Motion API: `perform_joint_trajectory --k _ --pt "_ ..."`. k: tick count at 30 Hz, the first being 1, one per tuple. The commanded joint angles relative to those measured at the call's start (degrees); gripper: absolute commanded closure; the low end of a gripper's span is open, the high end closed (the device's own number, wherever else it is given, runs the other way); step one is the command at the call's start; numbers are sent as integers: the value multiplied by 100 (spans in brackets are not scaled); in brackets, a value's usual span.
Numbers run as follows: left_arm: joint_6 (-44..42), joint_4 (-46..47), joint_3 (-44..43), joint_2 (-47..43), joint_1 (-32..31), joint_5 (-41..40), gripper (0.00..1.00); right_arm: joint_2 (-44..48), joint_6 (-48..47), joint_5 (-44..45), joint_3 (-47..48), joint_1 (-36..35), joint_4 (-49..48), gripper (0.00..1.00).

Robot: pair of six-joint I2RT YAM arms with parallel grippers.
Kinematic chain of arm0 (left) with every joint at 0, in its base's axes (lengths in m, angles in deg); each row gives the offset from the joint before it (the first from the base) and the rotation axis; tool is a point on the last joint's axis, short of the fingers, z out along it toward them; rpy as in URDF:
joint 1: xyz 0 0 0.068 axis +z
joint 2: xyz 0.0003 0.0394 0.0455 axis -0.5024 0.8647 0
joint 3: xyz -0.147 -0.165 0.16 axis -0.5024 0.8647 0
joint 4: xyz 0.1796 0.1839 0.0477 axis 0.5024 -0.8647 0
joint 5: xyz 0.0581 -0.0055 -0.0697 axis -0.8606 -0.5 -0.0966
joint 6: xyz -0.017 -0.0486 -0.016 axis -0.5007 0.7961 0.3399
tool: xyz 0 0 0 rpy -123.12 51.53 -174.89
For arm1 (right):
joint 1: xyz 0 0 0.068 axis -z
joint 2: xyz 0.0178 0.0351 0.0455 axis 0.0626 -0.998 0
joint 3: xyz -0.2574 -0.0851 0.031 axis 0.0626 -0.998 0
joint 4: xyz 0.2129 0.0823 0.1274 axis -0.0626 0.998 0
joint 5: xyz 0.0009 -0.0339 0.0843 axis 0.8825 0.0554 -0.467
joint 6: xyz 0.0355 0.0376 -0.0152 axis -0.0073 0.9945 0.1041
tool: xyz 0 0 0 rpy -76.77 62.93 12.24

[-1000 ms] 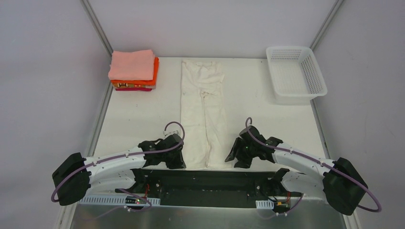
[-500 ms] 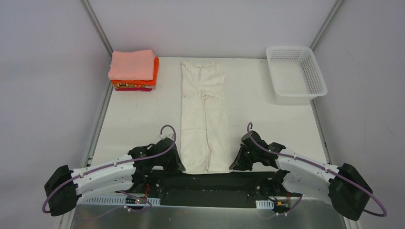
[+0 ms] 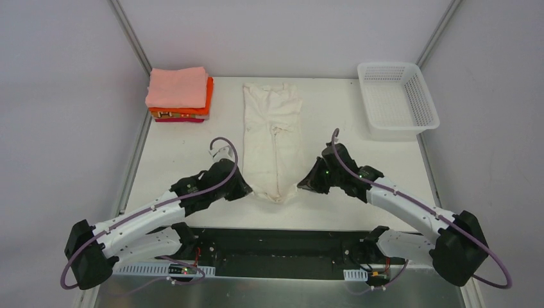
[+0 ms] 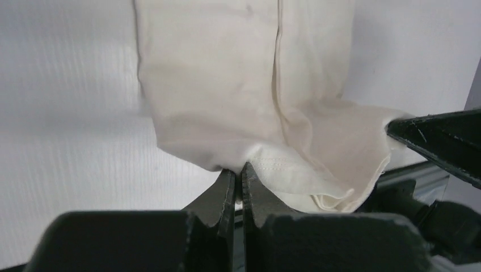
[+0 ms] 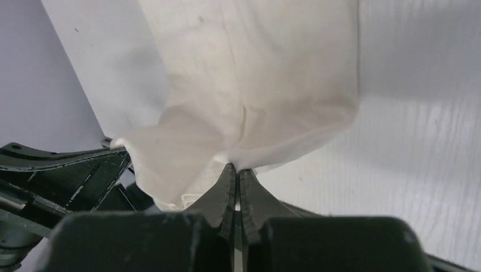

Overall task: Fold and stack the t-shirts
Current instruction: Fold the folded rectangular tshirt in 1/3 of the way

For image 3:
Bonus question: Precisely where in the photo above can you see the right white cable duct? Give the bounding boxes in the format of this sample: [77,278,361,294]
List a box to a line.
[343,268,368,282]

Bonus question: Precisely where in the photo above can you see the orange folded t shirt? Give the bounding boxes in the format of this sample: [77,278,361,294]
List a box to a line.
[148,76,215,116]

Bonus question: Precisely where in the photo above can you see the left white cable duct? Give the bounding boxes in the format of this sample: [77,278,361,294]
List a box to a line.
[113,262,202,278]

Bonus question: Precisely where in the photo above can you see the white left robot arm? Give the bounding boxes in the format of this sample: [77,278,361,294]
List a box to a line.
[60,158,252,290]

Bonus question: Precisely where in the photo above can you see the cream white t shirt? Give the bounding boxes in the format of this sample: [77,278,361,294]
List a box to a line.
[242,83,305,203]

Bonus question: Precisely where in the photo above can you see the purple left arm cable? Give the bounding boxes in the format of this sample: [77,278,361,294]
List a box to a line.
[60,137,240,296]

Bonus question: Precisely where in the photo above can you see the brown patterned folded t shirt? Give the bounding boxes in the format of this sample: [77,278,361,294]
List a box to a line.
[151,111,209,120]

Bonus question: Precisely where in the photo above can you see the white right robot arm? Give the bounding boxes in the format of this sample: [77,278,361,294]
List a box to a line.
[297,142,488,286]

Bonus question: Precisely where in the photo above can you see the aluminium frame rail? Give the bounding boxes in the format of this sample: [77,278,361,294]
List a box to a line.
[399,237,473,270]

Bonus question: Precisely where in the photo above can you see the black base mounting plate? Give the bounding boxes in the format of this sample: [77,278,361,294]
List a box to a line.
[170,227,387,280]

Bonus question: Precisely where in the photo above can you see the pink folded t shirt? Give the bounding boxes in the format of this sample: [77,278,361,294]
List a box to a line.
[145,67,208,108]

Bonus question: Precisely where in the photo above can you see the magenta folded t shirt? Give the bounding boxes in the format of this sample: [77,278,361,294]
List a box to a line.
[155,118,205,123]

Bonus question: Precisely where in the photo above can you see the white plastic basket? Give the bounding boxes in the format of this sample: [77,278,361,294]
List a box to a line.
[357,62,440,141]

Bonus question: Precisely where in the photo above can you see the white cable duct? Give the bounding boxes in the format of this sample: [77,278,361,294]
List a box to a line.
[343,268,368,282]
[113,262,202,278]

